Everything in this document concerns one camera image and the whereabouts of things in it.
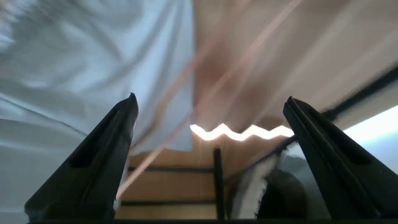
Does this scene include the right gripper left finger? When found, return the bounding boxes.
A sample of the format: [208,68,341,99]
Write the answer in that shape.
[24,92,140,220]

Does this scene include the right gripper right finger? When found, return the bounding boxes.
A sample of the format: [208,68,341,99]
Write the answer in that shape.
[282,95,398,219]

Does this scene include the pale grey shorts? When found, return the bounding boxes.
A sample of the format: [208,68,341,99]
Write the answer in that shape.
[0,0,196,224]

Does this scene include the pink clothes hanger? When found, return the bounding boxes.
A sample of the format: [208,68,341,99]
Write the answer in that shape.
[116,0,305,200]

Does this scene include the white laundry basket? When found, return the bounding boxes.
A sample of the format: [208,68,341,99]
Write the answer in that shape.
[230,152,331,220]

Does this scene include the black clothes rack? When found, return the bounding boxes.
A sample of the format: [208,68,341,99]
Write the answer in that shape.
[120,65,398,220]

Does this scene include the beige curtain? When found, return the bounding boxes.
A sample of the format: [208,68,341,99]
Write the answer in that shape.
[191,0,398,142]

